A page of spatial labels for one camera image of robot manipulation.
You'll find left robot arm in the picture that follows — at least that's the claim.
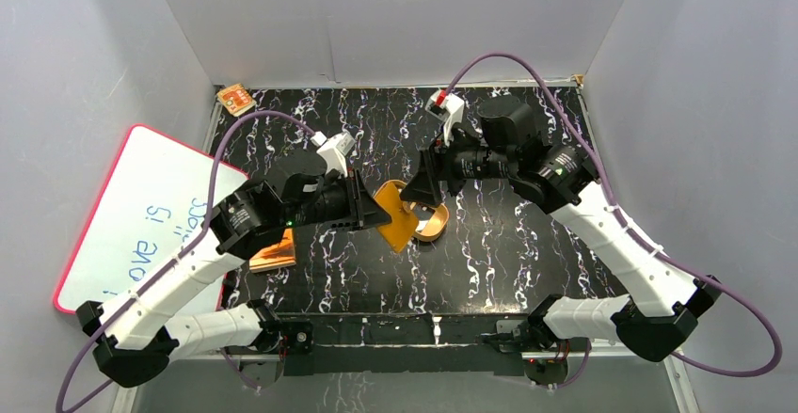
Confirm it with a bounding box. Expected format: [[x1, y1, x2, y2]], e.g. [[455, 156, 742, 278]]
[[76, 151, 391, 388]]

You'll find orange leather card holder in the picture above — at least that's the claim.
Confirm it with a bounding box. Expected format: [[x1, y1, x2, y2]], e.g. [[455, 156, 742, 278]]
[[374, 180, 419, 253]]

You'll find pink framed whiteboard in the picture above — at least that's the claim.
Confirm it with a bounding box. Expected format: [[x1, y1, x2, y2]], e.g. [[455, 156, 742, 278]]
[[53, 124, 213, 313]]

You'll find orange paperback book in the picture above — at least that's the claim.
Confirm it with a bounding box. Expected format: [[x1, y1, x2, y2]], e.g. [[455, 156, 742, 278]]
[[248, 229, 296, 273]]

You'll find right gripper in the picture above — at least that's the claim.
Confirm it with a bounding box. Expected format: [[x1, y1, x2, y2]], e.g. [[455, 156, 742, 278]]
[[398, 122, 515, 208]]

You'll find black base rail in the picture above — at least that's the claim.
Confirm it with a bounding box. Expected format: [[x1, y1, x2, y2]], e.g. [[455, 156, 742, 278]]
[[217, 310, 594, 392]]

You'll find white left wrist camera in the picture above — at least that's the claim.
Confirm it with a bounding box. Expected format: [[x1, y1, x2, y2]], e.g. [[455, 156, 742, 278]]
[[311, 131, 355, 176]]

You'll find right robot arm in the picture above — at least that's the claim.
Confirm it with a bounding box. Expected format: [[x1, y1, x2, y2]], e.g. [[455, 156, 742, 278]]
[[400, 90, 720, 362]]

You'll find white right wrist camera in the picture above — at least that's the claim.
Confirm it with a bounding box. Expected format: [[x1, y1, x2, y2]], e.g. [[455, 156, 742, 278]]
[[424, 89, 465, 147]]

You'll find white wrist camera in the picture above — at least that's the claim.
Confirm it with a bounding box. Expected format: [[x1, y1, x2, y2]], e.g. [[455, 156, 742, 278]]
[[424, 89, 465, 147], [311, 131, 355, 176]]

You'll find tan oval tray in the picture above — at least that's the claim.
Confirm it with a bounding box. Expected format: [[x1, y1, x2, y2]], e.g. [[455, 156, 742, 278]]
[[411, 203, 450, 243]]

